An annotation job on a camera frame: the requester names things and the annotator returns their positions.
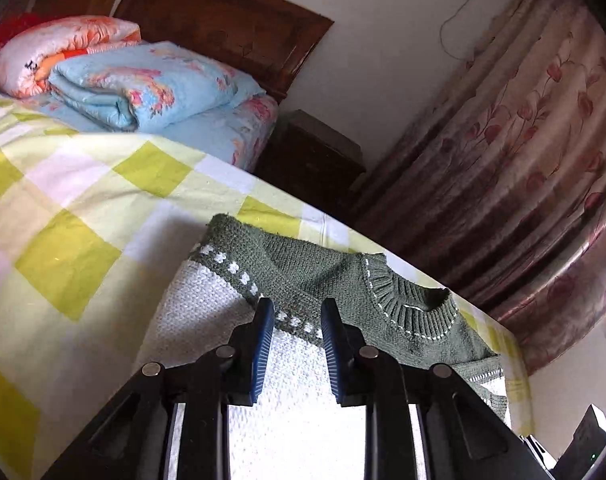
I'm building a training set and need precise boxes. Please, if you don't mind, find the dark wooden nightstand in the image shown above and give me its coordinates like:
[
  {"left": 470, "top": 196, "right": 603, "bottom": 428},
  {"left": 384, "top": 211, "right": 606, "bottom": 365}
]
[{"left": 255, "top": 110, "right": 366, "bottom": 196}]

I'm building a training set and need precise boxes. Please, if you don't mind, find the yellow checked bed sheet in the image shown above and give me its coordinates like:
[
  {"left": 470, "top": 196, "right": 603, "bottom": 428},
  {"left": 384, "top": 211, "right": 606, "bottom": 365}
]
[{"left": 0, "top": 95, "right": 534, "bottom": 480}]

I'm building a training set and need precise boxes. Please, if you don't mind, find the orange floral pillow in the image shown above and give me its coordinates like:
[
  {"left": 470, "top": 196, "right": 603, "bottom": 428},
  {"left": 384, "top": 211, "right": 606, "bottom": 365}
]
[{"left": 0, "top": 16, "right": 142, "bottom": 99}]

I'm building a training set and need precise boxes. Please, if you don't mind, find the white wall cable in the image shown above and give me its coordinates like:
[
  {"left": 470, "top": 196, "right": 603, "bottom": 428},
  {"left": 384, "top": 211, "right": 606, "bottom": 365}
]
[{"left": 439, "top": 0, "right": 489, "bottom": 61}]

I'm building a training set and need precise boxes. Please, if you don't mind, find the red cloth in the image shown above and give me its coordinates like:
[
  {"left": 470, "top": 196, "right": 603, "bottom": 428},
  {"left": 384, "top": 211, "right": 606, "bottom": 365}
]
[{"left": 0, "top": 12, "right": 48, "bottom": 66}]

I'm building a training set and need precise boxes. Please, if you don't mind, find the pink floral curtain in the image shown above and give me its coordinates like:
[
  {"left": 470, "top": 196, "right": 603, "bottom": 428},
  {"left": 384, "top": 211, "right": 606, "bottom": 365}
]
[{"left": 350, "top": 0, "right": 606, "bottom": 376}]

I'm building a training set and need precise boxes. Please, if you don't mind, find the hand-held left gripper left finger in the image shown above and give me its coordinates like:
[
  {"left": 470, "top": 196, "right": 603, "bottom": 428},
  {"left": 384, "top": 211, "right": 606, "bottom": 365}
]
[{"left": 43, "top": 297, "right": 275, "bottom": 480}]

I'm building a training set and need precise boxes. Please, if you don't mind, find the large wooden headboard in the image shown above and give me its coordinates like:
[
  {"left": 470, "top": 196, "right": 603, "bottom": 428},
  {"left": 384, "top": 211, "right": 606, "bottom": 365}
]
[{"left": 112, "top": 0, "right": 335, "bottom": 103}]

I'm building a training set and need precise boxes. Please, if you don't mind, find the blue floral folded quilt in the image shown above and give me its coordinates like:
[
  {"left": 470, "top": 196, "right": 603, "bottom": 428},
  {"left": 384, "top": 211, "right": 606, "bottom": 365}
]
[{"left": 48, "top": 41, "right": 266, "bottom": 132}]

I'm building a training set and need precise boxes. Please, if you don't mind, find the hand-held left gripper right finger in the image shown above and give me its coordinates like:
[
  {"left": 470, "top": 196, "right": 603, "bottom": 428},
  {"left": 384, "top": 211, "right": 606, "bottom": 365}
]
[{"left": 320, "top": 298, "right": 554, "bottom": 480}]

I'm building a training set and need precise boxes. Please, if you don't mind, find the green and white knit sweater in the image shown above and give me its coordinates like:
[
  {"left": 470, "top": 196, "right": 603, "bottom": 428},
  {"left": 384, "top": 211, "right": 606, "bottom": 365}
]
[{"left": 143, "top": 213, "right": 509, "bottom": 480}]

